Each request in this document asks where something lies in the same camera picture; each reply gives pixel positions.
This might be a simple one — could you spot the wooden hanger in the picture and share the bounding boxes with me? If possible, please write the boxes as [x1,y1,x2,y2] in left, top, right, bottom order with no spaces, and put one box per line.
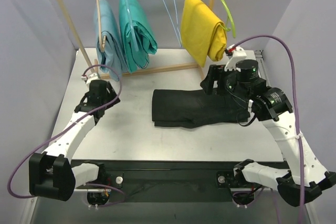
[96,0,108,52]

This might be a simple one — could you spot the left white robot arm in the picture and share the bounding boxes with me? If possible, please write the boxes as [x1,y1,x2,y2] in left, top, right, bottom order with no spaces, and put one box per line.
[28,73,120,201]

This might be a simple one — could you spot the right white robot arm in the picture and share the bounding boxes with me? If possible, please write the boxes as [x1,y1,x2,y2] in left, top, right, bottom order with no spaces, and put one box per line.
[201,48,335,207]

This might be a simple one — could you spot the black denim trousers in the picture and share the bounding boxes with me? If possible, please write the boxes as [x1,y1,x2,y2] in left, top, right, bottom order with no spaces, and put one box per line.
[152,89,250,129]

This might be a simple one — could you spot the light blue trousers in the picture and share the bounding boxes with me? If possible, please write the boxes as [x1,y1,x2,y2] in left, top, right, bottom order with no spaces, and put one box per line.
[93,0,128,81]

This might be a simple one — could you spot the light blue wire hanger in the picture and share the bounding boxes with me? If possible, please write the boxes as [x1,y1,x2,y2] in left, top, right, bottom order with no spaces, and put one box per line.
[162,0,182,48]

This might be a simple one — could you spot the teal trousers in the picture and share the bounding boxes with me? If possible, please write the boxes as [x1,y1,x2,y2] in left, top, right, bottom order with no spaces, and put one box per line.
[119,0,157,73]

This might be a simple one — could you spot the aluminium frame rail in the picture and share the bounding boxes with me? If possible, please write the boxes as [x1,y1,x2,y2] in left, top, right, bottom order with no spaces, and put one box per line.
[254,50,320,224]

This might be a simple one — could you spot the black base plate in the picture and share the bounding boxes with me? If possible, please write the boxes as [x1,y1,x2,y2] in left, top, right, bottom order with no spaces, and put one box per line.
[70,158,266,204]

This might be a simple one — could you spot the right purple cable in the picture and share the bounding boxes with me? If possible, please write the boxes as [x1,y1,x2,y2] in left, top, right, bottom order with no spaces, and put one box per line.
[225,34,307,224]

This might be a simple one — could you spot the wooden clothes rack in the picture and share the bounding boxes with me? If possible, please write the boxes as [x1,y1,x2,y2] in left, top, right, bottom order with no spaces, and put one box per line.
[56,0,208,81]

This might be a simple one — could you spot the teal plastic hanger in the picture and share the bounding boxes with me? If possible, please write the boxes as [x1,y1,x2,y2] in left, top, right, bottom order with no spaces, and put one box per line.
[125,0,139,52]

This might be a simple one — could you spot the yellow trousers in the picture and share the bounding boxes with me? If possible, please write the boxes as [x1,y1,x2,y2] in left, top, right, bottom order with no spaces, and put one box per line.
[181,0,227,67]

